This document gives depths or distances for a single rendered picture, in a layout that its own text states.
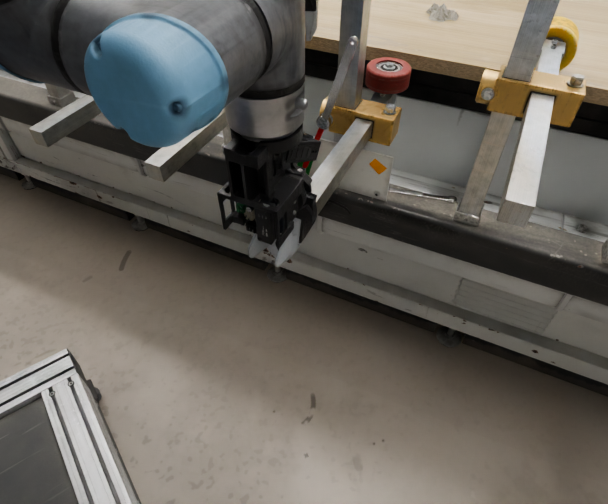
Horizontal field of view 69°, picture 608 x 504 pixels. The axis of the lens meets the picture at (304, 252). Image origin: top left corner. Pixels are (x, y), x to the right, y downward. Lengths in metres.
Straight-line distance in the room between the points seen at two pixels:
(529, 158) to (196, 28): 0.40
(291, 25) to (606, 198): 0.83
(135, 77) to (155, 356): 1.30
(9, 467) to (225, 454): 0.50
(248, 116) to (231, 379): 1.11
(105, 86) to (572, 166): 0.90
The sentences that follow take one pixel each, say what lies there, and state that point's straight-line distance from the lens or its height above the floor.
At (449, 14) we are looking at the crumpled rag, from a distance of 1.15.
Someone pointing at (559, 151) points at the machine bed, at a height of 0.76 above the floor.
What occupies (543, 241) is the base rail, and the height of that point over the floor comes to 0.70.
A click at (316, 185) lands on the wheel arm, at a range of 0.64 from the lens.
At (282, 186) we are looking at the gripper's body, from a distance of 0.47.
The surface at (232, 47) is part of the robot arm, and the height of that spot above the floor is 1.14.
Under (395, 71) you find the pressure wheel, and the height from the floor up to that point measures 0.91.
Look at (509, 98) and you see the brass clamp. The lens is 0.73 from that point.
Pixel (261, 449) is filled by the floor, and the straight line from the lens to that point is 1.34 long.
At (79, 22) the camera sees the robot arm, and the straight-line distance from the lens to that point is 0.35.
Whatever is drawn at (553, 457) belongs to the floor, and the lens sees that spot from 1.49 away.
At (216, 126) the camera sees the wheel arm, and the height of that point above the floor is 0.84.
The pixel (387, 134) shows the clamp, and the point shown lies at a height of 0.84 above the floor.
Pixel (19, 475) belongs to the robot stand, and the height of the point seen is 0.21.
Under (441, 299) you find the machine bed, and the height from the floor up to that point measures 0.18.
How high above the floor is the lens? 1.25
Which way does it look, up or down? 46 degrees down
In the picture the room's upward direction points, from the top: straight up
